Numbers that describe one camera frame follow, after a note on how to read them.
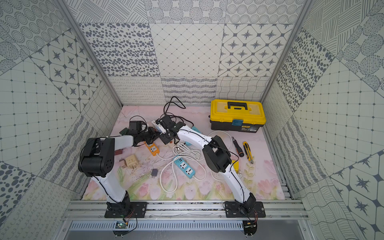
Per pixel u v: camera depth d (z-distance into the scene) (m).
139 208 0.74
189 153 0.93
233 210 0.73
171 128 0.71
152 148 0.93
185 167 0.86
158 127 0.86
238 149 0.96
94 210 0.75
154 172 0.87
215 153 0.57
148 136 0.87
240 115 0.92
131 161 0.86
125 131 0.98
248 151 0.94
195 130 0.65
